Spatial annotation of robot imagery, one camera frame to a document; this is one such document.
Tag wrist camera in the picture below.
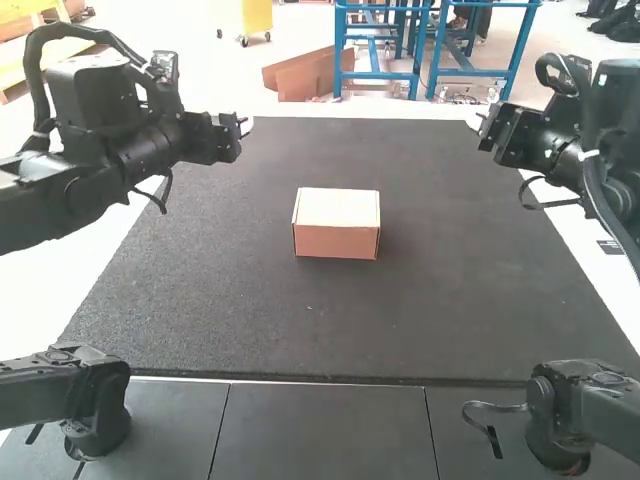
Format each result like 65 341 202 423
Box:
535 52 595 99
149 49 181 85

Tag cardboard box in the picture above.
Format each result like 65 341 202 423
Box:
291 187 382 261

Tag yellow wheeled cart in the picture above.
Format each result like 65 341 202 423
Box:
215 0 274 49

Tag black bags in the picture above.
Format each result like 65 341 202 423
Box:
583 0 640 44

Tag black mat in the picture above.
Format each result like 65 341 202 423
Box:
57 115 640 387

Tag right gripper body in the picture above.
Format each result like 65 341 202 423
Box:
476 101 557 171

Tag wooden pallet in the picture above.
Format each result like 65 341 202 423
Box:
0 0 97 105

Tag person's legs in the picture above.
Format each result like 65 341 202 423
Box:
446 0 494 45

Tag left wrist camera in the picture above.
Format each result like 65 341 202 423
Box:
149 49 181 85

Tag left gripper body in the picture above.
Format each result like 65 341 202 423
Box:
182 110 254 166

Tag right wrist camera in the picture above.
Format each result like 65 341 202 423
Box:
535 52 595 99

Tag blue metal frame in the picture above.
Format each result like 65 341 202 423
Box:
426 0 544 104
333 0 442 102

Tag brown cardboard sheets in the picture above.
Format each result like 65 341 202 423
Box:
261 44 357 103

